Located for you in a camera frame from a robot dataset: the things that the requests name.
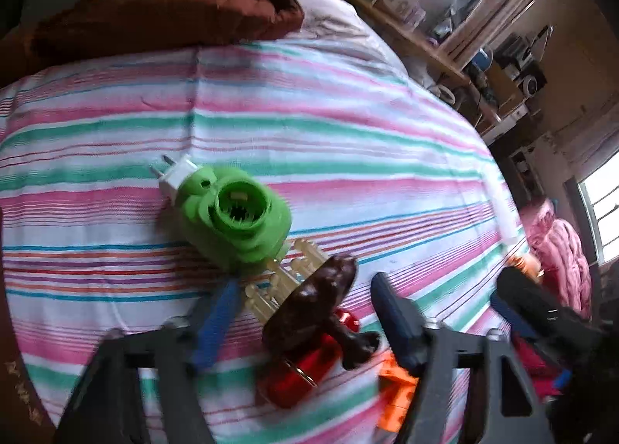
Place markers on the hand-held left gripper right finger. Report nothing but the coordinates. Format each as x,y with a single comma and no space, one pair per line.
394,323

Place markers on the cream toy fence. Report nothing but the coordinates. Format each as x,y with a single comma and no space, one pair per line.
285,279

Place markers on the red toy car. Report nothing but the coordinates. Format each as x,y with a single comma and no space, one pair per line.
290,381

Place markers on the green plug night light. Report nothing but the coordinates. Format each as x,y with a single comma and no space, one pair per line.
227,231

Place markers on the small window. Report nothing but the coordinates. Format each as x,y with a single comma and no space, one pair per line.
602,217

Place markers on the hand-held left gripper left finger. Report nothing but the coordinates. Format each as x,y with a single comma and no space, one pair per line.
215,328

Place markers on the blue mug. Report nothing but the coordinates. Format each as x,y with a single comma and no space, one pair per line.
482,58

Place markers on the brown quilt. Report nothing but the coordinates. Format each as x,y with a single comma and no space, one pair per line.
169,4

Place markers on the orange toy block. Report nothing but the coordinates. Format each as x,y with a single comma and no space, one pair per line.
394,400

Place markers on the brown figurine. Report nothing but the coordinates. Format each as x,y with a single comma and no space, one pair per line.
309,308

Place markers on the pink cloth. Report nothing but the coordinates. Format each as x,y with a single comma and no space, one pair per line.
561,246

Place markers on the striped blanket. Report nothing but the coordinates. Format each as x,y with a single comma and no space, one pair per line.
314,134

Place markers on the wooden side shelf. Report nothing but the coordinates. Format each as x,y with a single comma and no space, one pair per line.
416,45

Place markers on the small stereo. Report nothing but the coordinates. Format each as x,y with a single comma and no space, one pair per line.
529,79

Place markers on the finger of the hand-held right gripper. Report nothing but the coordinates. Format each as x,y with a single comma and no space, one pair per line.
512,323
541,304

